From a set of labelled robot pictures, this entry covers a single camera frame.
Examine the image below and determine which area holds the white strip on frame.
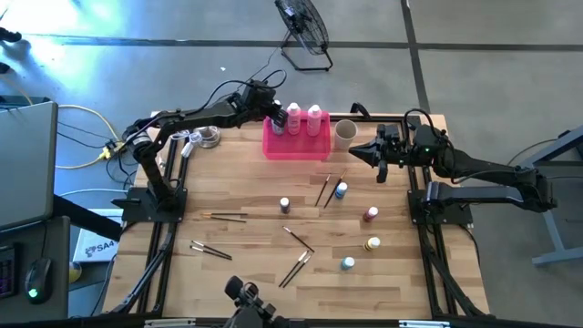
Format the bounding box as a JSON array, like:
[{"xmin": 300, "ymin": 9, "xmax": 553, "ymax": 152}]
[
  {"xmin": 144, "ymin": 319, "xmax": 197, "ymax": 328},
  {"xmin": 399, "ymin": 320, "xmax": 451, "ymax": 328}
]

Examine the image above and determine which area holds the brush pair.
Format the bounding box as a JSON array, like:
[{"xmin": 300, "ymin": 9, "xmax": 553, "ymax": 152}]
[
  {"xmin": 278, "ymin": 250, "xmax": 310, "ymax": 288},
  {"xmin": 190, "ymin": 240, "xmax": 232, "ymax": 259}
]

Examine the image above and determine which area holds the black computer mouse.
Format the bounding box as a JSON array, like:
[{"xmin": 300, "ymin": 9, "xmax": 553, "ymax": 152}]
[{"xmin": 25, "ymin": 258, "xmax": 54, "ymax": 305}]

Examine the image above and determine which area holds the black keyboard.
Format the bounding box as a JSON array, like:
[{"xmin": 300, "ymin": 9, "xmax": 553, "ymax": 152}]
[{"xmin": 0, "ymin": 245, "xmax": 19, "ymax": 300}]

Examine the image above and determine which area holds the grey metal table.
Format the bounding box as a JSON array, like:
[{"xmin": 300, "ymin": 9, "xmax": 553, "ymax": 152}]
[{"xmin": 503, "ymin": 125, "xmax": 583, "ymax": 268}]

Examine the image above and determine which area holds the brush pair lower left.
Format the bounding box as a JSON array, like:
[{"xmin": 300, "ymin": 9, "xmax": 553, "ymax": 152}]
[{"xmin": 190, "ymin": 240, "xmax": 232, "ymax": 259}]

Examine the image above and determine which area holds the large pink paint bottle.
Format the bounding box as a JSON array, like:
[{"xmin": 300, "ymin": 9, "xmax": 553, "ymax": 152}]
[
  {"xmin": 286, "ymin": 101, "xmax": 302, "ymax": 136},
  {"xmin": 306, "ymin": 104, "xmax": 322, "ymax": 138}
]

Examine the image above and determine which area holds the black office chair base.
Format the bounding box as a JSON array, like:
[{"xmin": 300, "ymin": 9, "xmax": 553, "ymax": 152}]
[{"xmin": 0, "ymin": 26, "xmax": 23, "ymax": 74}]

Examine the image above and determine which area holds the white printed box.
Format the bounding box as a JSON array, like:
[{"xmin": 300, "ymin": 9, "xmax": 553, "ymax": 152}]
[{"xmin": 72, "ymin": 230, "xmax": 120, "ymax": 265}]

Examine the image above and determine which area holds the black floor fan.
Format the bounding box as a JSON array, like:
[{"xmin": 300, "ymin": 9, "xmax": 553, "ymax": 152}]
[{"xmin": 274, "ymin": 0, "xmax": 334, "ymax": 73}]

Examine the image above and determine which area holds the dark grey desk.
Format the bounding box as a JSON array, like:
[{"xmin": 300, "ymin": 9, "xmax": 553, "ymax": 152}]
[{"xmin": 0, "ymin": 216, "xmax": 72, "ymax": 320}]

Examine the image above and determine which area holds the beige paper cup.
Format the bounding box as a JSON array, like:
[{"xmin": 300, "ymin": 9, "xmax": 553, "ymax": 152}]
[{"xmin": 333, "ymin": 118, "xmax": 359, "ymax": 151}]

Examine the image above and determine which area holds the brush pair bottom centre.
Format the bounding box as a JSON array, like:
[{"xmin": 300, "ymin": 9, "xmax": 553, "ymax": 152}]
[{"xmin": 278, "ymin": 250, "xmax": 310, "ymax": 288}]

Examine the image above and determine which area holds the yellow cable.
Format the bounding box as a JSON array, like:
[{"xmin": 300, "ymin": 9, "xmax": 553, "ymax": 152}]
[{"xmin": 55, "ymin": 104, "xmax": 120, "ymax": 170}]

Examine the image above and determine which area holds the black fan cable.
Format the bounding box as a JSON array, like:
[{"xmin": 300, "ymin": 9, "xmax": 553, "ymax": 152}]
[{"xmin": 254, "ymin": 45, "xmax": 281, "ymax": 83}]

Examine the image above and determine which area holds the black floor cable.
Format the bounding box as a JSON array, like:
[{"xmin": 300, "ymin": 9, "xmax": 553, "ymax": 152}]
[{"xmin": 505, "ymin": 135, "xmax": 583, "ymax": 181}]

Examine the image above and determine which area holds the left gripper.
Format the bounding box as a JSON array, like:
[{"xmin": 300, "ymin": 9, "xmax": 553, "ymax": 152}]
[{"xmin": 236, "ymin": 80, "xmax": 289, "ymax": 130}]

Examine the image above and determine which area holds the white cable with plug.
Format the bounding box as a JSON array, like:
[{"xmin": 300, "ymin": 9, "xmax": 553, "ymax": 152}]
[{"xmin": 170, "ymin": 129, "xmax": 204, "ymax": 159}]

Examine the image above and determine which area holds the pink plastic tray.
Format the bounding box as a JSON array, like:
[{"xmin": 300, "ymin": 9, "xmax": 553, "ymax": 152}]
[{"xmin": 262, "ymin": 110, "xmax": 332, "ymax": 161}]

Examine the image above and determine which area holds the yellow power strip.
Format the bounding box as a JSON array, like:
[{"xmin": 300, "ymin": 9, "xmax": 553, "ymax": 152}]
[{"xmin": 100, "ymin": 139, "xmax": 131, "ymax": 160}]

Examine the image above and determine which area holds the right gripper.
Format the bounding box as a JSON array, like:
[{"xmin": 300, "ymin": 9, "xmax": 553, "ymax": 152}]
[{"xmin": 349, "ymin": 129, "xmax": 445, "ymax": 183}]

